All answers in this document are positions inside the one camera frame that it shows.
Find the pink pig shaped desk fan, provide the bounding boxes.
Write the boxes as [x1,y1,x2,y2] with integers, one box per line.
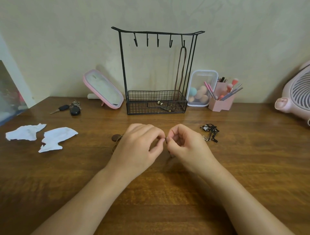
[274,60,310,126]

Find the grey purple pencil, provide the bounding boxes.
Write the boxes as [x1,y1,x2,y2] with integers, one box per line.
[220,87,243,101]

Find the person's left hand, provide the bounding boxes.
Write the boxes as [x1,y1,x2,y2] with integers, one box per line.
[105,123,166,182]

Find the pink brush holder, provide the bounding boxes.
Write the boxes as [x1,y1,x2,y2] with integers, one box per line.
[208,82,235,112]

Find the clear plastic container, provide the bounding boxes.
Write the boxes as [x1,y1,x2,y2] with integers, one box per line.
[186,70,219,107]

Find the black wire jewelry stand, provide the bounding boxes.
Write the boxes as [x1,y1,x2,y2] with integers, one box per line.
[111,26,206,115]

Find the pink framed table mirror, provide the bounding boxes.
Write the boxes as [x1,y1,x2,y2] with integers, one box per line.
[83,69,124,110]

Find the white crumpled paper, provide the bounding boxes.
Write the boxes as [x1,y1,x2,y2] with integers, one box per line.
[38,127,79,153]
[5,123,47,141]

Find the pink pen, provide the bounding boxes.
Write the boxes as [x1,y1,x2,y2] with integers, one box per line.
[208,84,218,100]
[204,81,214,100]

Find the brown cord leaf pendant necklace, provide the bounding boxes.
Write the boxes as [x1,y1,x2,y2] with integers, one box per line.
[157,40,187,113]

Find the person's right hand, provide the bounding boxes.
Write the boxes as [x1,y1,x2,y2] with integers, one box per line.
[166,124,221,176]

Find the black cord flower pendant necklace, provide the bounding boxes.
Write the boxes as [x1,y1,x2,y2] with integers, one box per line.
[200,124,220,143]

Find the brown cord ring pendant necklace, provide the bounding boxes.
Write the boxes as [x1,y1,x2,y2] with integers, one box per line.
[111,133,174,159]

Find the person's right forearm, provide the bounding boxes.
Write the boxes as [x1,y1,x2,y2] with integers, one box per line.
[203,161,295,235]

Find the person's left forearm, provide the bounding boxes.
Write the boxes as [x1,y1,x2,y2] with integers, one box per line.
[31,167,131,235]

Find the black headed car key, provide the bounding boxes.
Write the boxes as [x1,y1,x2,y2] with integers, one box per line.
[50,104,70,115]

